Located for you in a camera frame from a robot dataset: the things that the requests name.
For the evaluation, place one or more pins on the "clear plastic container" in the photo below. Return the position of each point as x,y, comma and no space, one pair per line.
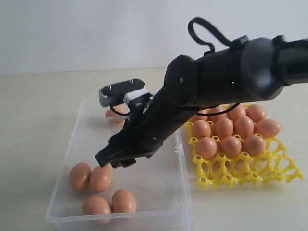
160,184

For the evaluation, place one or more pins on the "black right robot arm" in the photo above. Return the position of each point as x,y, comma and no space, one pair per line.
249,71

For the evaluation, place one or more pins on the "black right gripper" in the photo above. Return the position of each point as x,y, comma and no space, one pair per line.
144,133

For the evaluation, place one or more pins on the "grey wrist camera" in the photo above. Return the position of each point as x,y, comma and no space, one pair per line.
129,92

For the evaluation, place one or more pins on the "yellow plastic egg tray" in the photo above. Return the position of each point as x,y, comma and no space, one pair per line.
272,164

